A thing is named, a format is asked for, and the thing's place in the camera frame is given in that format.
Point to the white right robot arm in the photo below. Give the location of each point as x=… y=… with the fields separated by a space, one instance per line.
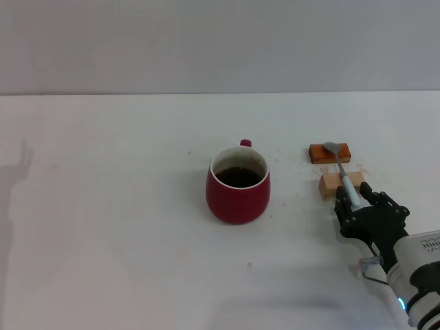
x=419 y=285

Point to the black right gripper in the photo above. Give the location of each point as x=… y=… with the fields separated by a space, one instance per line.
x=378 y=225

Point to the light wooden spoon rest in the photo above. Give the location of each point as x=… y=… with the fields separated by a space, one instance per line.
x=328 y=185

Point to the red ceramic coffee cup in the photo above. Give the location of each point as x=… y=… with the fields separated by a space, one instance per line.
x=237 y=206

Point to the orange wooden block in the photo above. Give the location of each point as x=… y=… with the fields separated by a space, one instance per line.
x=318 y=154

